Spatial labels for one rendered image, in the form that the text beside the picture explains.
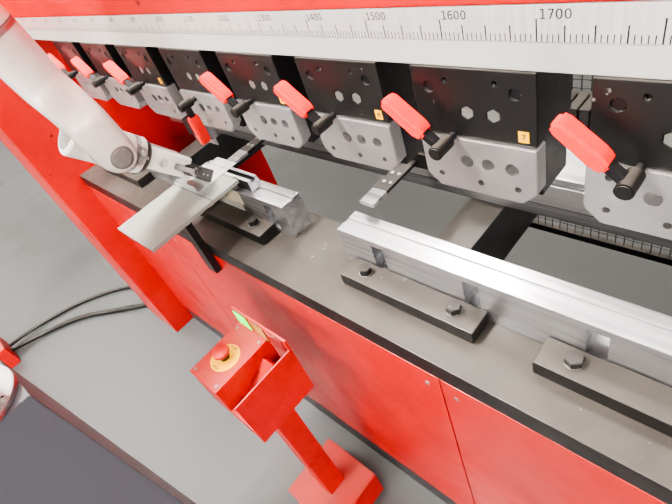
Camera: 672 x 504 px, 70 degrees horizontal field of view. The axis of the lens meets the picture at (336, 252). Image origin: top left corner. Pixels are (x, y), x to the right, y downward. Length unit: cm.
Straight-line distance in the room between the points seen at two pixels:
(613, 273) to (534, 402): 138
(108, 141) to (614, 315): 90
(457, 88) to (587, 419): 48
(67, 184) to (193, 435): 106
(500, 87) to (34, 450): 98
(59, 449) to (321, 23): 89
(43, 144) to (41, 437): 117
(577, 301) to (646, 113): 35
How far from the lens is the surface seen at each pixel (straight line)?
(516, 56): 52
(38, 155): 200
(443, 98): 59
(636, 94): 50
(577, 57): 50
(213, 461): 199
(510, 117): 56
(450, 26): 54
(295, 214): 113
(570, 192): 96
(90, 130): 102
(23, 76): 105
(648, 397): 78
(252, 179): 120
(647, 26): 47
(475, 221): 104
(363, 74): 65
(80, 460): 116
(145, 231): 121
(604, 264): 216
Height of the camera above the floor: 158
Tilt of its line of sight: 41 degrees down
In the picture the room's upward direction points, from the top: 23 degrees counter-clockwise
